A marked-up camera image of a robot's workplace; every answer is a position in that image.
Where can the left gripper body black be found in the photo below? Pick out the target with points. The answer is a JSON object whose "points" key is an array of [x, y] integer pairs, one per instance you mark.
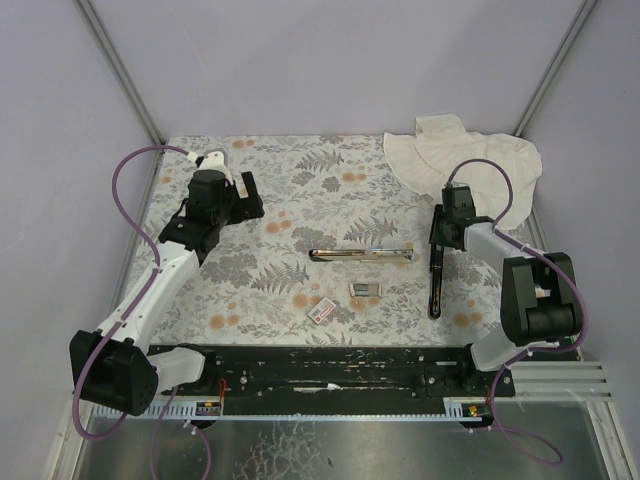
{"points": [[248, 198]]}

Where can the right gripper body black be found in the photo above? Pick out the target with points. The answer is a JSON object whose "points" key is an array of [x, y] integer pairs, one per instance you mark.
{"points": [[436, 230]]}

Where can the black stapler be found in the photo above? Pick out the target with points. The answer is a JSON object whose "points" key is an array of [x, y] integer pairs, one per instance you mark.
{"points": [[436, 269]]}

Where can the silver stapler magazine rail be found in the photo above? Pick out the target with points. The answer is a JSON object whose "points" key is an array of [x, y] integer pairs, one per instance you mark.
{"points": [[376, 255]]}

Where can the cardboard staple tray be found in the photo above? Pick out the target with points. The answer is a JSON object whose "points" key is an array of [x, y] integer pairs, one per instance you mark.
{"points": [[379, 290]]}

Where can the red white staple box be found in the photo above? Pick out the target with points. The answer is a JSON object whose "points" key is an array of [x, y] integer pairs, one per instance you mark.
{"points": [[322, 310]]}

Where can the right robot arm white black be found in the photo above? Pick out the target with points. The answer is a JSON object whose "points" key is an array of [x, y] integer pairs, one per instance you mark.
{"points": [[539, 306]]}

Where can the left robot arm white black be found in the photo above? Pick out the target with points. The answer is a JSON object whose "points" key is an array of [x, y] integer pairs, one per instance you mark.
{"points": [[113, 365]]}

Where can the cream white cloth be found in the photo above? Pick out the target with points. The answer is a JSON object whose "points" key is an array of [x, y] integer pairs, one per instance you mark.
{"points": [[441, 148]]}

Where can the floral patterned table mat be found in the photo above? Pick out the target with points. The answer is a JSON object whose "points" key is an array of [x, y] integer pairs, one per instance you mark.
{"points": [[319, 192]]}

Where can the aluminium extrusion crossbar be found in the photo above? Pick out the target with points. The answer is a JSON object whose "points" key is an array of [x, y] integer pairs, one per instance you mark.
{"points": [[560, 381]]}

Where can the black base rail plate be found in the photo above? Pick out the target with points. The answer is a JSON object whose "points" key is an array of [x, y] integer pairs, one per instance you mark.
{"points": [[316, 383]]}

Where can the left aluminium frame post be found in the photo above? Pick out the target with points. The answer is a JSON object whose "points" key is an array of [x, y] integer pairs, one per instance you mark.
{"points": [[116, 65]]}

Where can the aluminium frame post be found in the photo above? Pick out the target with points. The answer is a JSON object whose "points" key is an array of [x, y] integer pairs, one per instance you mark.
{"points": [[116, 65], [555, 65]]}

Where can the white slotted cable duct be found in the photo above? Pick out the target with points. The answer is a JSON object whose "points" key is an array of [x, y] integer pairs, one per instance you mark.
{"points": [[179, 408]]}

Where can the right aluminium frame post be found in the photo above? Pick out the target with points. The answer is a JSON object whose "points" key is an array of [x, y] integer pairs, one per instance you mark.
{"points": [[555, 65]]}

